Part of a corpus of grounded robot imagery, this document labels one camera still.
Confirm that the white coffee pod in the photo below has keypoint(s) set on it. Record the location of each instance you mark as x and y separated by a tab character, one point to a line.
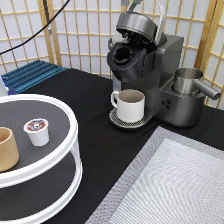
37	131

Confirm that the grey pod coffee machine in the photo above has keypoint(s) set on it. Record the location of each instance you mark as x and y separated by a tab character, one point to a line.
145	59

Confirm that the white ceramic mug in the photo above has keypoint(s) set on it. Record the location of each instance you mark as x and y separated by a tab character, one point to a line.
129	105

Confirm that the steel milk frother jug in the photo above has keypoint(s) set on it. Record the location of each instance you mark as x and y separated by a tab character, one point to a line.
188	81

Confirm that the wooden shoji screen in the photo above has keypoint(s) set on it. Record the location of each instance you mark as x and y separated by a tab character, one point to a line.
74	34

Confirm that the white two-tier round shelf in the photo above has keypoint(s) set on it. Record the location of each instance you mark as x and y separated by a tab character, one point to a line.
46	177

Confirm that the grey woven placemat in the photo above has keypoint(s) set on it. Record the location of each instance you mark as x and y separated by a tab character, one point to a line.
172	180

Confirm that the tan cylindrical cup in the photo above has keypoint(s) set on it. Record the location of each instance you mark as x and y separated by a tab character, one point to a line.
9	154

